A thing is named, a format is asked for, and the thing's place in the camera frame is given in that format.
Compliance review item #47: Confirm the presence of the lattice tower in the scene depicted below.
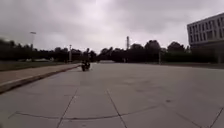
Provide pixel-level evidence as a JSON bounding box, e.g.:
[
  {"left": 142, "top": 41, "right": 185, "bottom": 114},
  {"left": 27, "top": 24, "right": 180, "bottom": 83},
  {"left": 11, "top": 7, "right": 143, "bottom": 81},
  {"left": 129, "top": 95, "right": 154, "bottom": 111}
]
[{"left": 125, "top": 35, "right": 131, "bottom": 51}]

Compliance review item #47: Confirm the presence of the dark motorcycle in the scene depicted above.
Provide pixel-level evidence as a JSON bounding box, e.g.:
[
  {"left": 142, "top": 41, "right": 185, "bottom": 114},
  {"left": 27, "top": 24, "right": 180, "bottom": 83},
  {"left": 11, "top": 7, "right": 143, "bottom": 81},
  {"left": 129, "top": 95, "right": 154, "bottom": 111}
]
[{"left": 80, "top": 59, "right": 92, "bottom": 72}]

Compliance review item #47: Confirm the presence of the grey paved plaza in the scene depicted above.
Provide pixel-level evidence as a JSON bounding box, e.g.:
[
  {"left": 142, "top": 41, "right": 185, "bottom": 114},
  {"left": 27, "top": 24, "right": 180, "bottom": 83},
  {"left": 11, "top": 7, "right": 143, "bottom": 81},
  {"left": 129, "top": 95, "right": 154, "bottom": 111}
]
[{"left": 0, "top": 62, "right": 224, "bottom": 128}]

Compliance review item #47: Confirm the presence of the row of dark trees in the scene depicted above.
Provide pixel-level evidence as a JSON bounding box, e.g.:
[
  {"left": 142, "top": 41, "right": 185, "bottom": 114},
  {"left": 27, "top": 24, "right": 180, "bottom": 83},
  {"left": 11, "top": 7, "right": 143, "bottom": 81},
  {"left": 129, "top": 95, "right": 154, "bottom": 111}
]
[{"left": 0, "top": 38, "right": 221, "bottom": 64}]

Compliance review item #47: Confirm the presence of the white pole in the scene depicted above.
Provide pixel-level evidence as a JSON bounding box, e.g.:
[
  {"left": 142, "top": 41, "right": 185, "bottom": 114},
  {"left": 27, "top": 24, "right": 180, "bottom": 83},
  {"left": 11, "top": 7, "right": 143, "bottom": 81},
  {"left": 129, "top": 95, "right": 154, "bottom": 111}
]
[{"left": 68, "top": 44, "right": 73, "bottom": 63}]

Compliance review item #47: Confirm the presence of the grass strip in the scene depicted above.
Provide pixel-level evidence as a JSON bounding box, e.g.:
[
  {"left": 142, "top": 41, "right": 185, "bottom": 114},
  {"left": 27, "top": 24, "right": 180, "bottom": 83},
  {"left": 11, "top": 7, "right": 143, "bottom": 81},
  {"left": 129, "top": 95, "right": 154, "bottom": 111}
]
[{"left": 0, "top": 60, "right": 73, "bottom": 72}]

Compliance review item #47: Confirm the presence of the raised paved strip with kerb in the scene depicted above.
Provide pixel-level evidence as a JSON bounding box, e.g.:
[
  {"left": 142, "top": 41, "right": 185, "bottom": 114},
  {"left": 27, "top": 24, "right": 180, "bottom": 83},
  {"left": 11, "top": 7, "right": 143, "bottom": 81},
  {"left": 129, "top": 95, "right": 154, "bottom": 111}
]
[{"left": 0, "top": 63, "right": 83, "bottom": 95}]

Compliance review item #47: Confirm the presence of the grey building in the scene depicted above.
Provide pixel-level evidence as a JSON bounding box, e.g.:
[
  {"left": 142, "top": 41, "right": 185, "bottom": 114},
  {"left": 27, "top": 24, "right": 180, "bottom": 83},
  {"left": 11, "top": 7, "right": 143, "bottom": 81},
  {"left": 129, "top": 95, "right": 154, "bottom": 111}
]
[{"left": 186, "top": 12, "right": 224, "bottom": 64}]

